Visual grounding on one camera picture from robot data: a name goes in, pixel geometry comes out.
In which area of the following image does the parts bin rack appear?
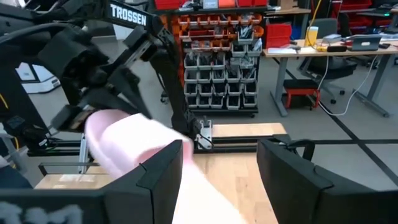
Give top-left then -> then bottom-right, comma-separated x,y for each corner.
161,8 -> 266,118

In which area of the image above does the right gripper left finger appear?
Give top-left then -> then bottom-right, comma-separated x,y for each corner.
102,139 -> 184,224

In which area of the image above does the wooden shelf with black legs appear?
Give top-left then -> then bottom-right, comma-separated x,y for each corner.
34,161 -> 116,190

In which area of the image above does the pink slide sandal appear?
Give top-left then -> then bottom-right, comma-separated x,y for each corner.
84,108 -> 247,224

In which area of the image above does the silver mounting bracket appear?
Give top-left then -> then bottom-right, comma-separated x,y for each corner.
195,119 -> 215,151

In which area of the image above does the red step stool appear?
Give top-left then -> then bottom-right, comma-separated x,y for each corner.
282,78 -> 322,110

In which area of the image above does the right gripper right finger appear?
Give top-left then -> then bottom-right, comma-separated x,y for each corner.
256,138 -> 334,224

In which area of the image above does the silver laptop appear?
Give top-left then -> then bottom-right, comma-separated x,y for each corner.
346,34 -> 383,52

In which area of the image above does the yellow cable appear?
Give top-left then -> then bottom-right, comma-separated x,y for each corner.
306,0 -> 323,32

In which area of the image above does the wooden desk with grey legs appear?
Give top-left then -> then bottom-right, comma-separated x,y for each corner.
262,37 -> 398,118

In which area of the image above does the white box appliance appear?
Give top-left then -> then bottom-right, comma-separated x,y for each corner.
14,62 -> 62,95

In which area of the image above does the black office chair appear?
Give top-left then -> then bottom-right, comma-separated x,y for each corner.
297,17 -> 358,105

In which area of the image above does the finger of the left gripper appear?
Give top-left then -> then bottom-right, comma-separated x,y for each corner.
108,67 -> 153,119
81,90 -> 139,113

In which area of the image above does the black aluminium table frame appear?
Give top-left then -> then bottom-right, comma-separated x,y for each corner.
26,133 -> 315,156

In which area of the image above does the red storage bin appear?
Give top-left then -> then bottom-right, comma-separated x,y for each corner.
264,23 -> 293,50

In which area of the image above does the yellow bottle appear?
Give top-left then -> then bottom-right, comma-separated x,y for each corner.
305,26 -> 320,48

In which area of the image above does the white cable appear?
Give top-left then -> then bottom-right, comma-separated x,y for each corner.
317,54 -> 379,117

